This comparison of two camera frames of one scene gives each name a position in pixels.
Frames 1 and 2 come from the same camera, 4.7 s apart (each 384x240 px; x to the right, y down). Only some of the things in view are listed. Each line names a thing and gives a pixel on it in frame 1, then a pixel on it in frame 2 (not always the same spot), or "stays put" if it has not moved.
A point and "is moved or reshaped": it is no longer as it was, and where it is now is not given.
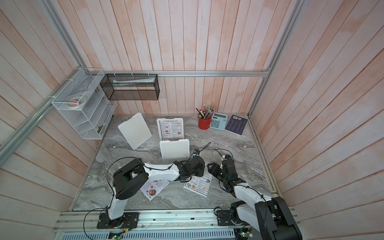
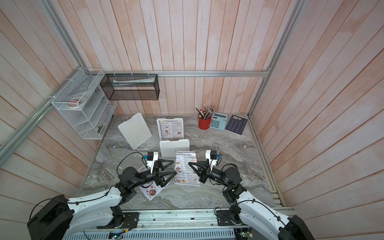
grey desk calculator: x=219 y=121 stays put
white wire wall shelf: x=82 y=101 stays put
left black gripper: x=201 y=171 to x=163 y=182
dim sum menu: x=171 y=130 stays put
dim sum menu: x=201 y=185 is moved or reshaped
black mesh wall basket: x=131 y=86 stays put
